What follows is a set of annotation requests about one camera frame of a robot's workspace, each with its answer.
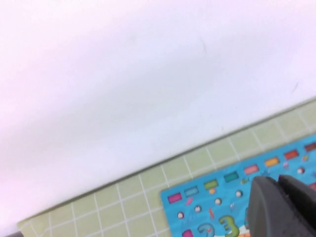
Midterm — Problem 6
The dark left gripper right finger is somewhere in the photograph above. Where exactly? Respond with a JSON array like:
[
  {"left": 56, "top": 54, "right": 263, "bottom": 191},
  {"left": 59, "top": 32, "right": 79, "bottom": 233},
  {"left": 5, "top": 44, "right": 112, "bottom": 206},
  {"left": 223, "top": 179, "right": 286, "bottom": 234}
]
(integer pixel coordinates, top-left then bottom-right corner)
[{"left": 278, "top": 174, "right": 316, "bottom": 224}]

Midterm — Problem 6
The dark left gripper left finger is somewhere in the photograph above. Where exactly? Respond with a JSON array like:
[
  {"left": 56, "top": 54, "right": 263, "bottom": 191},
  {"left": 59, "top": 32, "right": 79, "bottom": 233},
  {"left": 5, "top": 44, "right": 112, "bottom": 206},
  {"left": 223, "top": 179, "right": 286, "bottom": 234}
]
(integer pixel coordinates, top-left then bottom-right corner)
[{"left": 247, "top": 175, "right": 316, "bottom": 237}]

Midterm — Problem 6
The blue wooden number puzzle board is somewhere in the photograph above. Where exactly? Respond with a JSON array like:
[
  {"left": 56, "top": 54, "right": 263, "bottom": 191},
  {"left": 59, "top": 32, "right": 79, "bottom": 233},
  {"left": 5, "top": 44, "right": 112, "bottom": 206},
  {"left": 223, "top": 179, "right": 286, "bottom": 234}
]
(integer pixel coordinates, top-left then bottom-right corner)
[{"left": 159, "top": 134, "right": 316, "bottom": 237}]

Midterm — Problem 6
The green grid table mat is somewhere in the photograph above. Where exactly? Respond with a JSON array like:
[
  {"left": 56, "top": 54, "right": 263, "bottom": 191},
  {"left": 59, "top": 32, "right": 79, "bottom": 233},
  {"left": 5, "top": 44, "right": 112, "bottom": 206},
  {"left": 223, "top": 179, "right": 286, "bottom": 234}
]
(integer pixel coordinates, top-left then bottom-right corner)
[{"left": 17, "top": 97, "right": 316, "bottom": 237}]

